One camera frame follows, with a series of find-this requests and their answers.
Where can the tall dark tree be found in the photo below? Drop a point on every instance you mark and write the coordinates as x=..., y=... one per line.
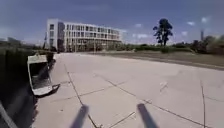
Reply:
x=163, y=31

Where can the white building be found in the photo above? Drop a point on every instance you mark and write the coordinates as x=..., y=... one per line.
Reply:
x=83, y=36

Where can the pale concrete slab pavement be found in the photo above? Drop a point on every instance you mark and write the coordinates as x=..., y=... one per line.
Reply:
x=133, y=83

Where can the small white robot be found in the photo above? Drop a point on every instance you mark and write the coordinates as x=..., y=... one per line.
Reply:
x=39, y=75

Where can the row of bushes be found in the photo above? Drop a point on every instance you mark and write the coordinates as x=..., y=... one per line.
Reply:
x=200, y=46

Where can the robot's own part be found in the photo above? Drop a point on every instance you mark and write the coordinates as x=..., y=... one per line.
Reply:
x=146, y=116
x=80, y=116

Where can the grass strip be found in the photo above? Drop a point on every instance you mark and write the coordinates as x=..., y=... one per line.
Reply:
x=186, y=57

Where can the tall green hedge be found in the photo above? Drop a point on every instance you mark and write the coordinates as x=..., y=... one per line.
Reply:
x=13, y=73

